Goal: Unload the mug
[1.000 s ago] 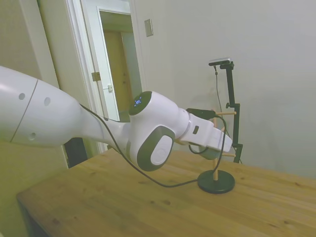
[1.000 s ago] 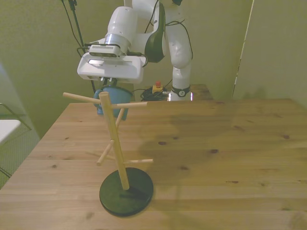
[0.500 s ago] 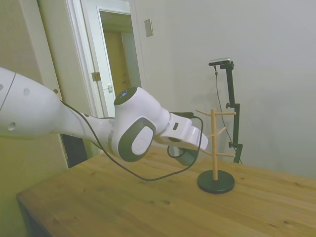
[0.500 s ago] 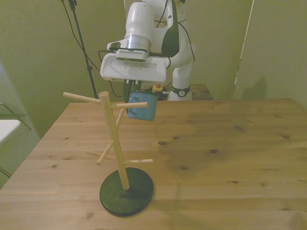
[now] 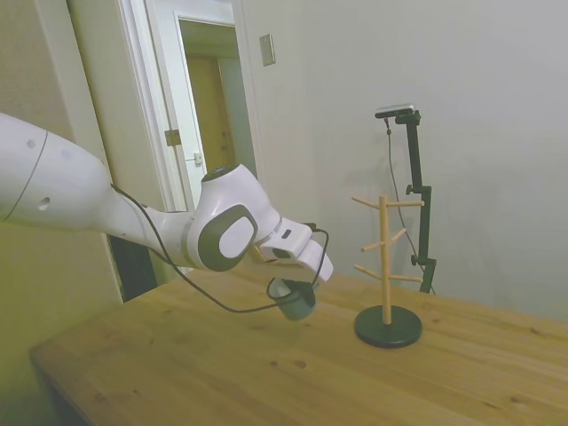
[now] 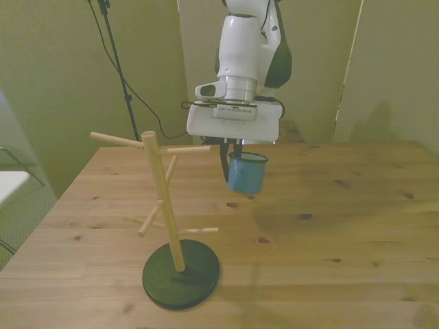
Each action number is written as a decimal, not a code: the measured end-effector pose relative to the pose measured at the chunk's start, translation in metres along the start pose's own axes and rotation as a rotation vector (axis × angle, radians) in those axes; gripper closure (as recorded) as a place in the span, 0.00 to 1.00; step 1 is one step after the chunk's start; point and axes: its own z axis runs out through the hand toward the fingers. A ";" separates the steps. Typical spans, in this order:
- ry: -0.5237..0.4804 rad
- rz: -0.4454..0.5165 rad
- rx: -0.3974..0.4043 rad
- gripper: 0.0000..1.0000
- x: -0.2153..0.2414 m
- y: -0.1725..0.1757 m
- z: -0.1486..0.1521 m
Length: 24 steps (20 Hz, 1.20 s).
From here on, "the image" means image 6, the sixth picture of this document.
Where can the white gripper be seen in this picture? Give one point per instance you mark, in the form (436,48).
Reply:
(233,128)

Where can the blue enamel mug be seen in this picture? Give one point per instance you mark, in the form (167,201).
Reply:
(245,178)

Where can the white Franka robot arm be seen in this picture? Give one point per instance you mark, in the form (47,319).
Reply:
(240,44)

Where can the wooden mug tree black base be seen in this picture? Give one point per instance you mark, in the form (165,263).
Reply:
(181,281)

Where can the black tripod stand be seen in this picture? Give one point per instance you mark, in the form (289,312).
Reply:
(128,97)

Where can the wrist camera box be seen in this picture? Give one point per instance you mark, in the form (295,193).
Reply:
(235,111)

